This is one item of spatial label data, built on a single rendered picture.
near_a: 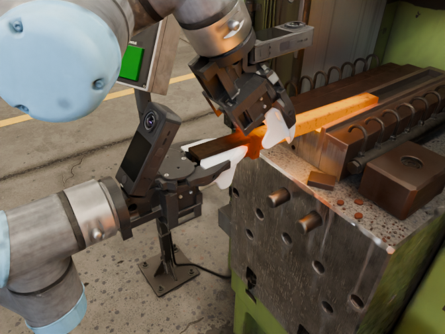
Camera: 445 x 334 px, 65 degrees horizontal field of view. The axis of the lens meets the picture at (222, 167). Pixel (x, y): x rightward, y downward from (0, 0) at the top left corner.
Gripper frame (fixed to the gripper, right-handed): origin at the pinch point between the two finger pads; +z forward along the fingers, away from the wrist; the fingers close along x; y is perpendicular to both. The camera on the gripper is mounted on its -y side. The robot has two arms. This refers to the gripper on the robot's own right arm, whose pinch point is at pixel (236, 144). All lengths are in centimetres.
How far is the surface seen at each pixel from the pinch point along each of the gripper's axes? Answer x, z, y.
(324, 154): 3.3, 17.2, 6.5
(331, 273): 14.1, 11.5, 24.0
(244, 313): -10, 13, 70
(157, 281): -56, 4, 100
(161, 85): -38.9, 7.0, 5.9
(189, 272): -51, 17, 99
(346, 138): 6.1, 18.4, 2.4
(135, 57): -41.9, 2.4, -0.8
